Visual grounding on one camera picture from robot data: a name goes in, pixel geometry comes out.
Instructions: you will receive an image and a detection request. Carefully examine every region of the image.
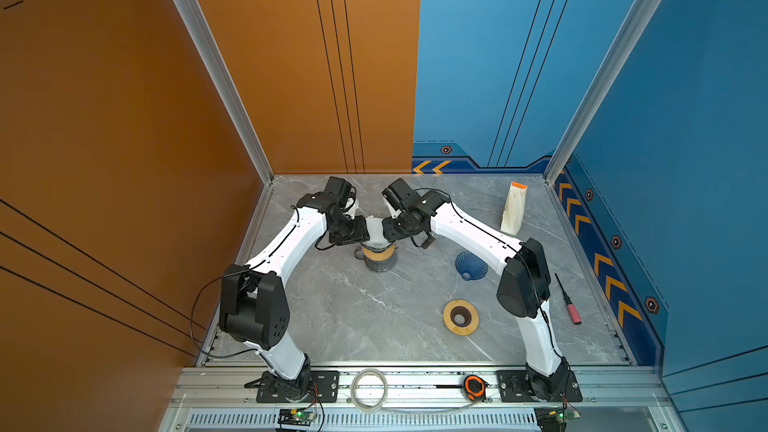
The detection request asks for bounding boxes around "grey glass carafe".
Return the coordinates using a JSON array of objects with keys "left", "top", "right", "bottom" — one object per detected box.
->
[{"left": 354, "top": 249, "right": 397, "bottom": 273}]

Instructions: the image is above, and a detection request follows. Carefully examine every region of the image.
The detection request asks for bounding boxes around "blue ribbed dripper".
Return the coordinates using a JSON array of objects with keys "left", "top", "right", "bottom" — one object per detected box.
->
[{"left": 454, "top": 251, "right": 488, "bottom": 281}]

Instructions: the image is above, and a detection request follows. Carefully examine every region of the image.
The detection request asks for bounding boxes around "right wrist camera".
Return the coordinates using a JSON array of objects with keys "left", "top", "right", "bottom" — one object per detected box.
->
[{"left": 382, "top": 178, "right": 421, "bottom": 216}]

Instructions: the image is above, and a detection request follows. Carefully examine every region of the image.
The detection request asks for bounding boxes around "orange black tape measure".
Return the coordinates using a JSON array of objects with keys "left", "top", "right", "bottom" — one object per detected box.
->
[{"left": 462, "top": 375, "right": 488, "bottom": 403}]

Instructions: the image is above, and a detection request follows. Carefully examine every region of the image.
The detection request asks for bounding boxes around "aluminium corner post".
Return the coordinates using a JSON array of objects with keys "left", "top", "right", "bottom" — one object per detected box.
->
[
  {"left": 543, "top": 0, "right": 663, "bottom": 185},
  {"left": 172, "top": 0, "right": 274, "bottom": 186}
]

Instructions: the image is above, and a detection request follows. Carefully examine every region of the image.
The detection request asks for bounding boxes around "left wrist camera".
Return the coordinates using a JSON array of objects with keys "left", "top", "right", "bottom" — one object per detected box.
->
[{"left": 324, "top": 176, "right": 357, "bottom": 211}]

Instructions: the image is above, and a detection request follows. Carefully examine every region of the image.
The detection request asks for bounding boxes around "red handled screwdriver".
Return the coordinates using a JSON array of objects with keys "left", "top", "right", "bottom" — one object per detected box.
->
[{"left": 555, "top": 274, "right": 582, "bottom": 325}]

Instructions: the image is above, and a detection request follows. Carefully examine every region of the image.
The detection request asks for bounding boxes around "green circuit board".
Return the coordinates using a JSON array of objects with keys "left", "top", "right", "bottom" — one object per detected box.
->
[
  {"left": 534, "top": 409, "right": 581, "bottom": 432},
  {"left": 277, "top": 409, "right": 318, "bottom": 429}
]

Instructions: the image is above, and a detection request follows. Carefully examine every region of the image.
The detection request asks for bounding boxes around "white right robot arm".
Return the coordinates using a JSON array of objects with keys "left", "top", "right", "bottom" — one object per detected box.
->
[{"left": 382, "top": 180, "right": 583, "bottom": 402}]

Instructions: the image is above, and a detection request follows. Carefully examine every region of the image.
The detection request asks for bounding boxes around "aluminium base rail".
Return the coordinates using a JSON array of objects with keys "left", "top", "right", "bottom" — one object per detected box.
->
[{"left": 159, "top": 362, "right": 686, "bottom": 431}]

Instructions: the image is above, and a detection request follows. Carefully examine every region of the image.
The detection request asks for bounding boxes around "aluminium corner post left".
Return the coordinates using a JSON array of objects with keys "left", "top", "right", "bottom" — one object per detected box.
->
[{"left": 172, "top": 0, "right": 274, "bottom": 186}]

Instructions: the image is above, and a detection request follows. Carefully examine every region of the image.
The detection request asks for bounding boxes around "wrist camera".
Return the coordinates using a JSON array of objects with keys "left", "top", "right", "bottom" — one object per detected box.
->
[
  {"left": 382, "top": 178, "right": 421, "bottom": 216},
  {"left": 324, "top": 176, "right": 357, "bottom": 211}
]

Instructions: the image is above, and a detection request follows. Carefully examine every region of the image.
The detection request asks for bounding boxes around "aluminium corner post right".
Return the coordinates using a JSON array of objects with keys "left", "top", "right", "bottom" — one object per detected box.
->
[{"left": 543, "top": 0, "right": 663, "bottom": 185}]

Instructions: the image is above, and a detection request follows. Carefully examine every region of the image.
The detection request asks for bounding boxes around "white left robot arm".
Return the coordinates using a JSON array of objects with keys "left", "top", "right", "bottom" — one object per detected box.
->
[{"left": 219, "top": 206, "right": 370, "bottom": 401}]

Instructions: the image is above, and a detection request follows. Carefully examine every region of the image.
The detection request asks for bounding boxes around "coffee filter paper pack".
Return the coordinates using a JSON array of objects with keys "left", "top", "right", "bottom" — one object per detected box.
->
[{"left": 500, "top": 182, "right": 527, "bottom": 236}]

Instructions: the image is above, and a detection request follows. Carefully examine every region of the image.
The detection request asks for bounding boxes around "green circuit board left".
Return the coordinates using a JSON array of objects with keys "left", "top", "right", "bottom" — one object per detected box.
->
[{"left": 277, "top": 409, "right": 318, "bottom": 429}]

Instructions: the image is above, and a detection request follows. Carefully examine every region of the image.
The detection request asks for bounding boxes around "green circuit board right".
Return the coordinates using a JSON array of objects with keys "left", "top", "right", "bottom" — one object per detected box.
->
[{"left": 534, "top": 409, "right": 581, "bottom": 432}]

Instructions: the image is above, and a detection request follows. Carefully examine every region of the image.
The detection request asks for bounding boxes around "white paper coffee filter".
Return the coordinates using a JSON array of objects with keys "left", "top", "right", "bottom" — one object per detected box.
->
[{"left": 363, "top": 216, "right": 390, "bottom": 249}]

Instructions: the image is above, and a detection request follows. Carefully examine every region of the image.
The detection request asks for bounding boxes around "clear coiled tube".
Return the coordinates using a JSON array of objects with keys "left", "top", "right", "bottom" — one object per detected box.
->
[{"left": 349, "top": 368, "right": 390, "bottom": 414}]

